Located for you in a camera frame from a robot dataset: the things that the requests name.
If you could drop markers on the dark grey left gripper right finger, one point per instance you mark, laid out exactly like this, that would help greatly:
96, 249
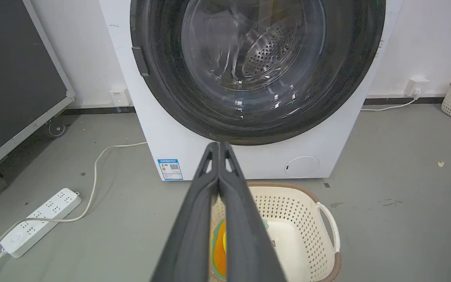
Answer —
245, 235

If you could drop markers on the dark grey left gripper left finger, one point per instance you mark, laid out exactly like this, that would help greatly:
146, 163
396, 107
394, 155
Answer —
194, 231

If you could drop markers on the white front-load washing machine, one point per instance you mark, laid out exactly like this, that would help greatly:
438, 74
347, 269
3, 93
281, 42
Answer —
249, 156

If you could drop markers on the round black washing machine door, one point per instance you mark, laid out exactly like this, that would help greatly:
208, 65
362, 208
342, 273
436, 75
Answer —
257, 70

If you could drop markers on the orange and green toy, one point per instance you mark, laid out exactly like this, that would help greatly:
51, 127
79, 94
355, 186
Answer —
220, 250

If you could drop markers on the cream perforated laundry basket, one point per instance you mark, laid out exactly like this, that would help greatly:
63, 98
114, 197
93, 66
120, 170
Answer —
300, 235

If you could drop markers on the blue energy label sticker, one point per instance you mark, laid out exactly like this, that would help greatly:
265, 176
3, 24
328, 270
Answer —
170, 169

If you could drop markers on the white power strip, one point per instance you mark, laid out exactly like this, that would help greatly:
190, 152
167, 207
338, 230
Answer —
39, 222

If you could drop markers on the white wall socket with plug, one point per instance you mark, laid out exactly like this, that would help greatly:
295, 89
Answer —
416, 87

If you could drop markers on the black board on wheeled frame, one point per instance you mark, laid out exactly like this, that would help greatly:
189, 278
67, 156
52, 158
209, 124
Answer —
14, 78

